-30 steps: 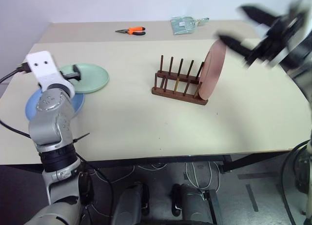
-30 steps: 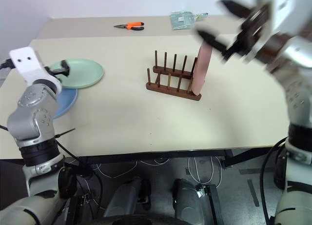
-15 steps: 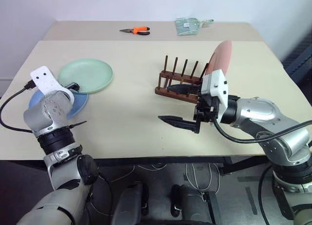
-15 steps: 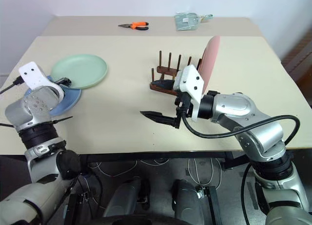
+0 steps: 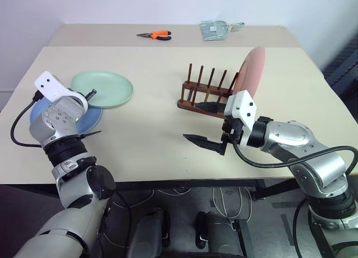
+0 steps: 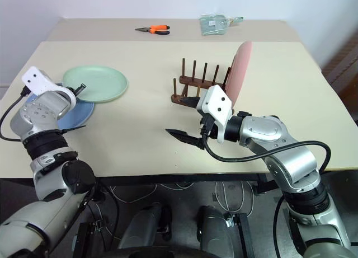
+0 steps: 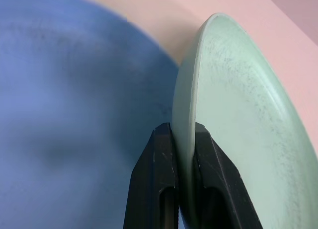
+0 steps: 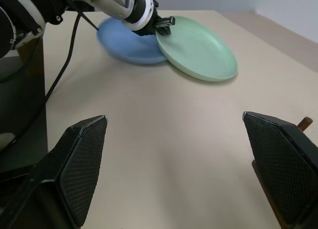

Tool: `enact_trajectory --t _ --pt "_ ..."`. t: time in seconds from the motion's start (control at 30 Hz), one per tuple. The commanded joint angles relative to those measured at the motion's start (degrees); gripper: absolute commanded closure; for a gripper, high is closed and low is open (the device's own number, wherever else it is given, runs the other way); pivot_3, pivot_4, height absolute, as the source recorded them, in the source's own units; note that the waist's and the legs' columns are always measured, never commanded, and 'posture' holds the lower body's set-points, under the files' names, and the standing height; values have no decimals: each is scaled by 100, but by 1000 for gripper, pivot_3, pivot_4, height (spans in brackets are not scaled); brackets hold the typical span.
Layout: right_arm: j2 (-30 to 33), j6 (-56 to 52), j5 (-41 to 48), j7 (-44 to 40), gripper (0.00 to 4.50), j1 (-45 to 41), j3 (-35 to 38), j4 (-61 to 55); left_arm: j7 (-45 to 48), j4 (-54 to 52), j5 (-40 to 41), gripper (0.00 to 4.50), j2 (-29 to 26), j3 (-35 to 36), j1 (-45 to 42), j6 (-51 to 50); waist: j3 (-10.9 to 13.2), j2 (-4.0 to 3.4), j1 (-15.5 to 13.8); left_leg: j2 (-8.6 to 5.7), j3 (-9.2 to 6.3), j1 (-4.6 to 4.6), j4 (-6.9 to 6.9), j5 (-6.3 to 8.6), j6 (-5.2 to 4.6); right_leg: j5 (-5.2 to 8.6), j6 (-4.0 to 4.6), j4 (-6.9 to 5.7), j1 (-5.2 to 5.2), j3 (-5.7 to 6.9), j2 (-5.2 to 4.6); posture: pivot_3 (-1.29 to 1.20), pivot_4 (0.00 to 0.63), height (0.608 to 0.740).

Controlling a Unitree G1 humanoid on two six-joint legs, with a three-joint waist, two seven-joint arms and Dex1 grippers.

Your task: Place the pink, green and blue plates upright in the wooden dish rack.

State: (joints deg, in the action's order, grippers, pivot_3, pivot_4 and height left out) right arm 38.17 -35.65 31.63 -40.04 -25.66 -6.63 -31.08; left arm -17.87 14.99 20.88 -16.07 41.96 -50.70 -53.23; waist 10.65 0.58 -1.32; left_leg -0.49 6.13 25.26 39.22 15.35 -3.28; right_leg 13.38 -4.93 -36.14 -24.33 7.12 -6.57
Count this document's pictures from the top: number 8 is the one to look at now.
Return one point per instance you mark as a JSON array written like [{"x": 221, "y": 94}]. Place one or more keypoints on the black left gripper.
[{"x": 150, "y": 28}]

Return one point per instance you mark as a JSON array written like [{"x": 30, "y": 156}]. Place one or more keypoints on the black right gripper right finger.
[{"x": 280, "y": 164}]

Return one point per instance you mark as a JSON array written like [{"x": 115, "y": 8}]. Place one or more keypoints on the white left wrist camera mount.
[{"x": 143, "y": 22}]

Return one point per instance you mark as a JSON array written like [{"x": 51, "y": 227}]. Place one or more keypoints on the green speckled plate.
[{"x": 198, "y": 50}]

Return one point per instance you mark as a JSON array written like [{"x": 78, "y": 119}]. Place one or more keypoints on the wooden dish rack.
[{"x": 263, "y": 182}]

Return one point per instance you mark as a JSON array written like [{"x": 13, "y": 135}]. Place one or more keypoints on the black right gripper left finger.
[{"x": 74, "y": 164}]

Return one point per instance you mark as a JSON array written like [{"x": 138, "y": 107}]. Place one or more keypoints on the black and white robot torso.
[{"x": 24, "y": 13}]

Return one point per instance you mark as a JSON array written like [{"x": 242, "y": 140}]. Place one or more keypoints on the blue plate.
[{"x": 129, "y": 45}]

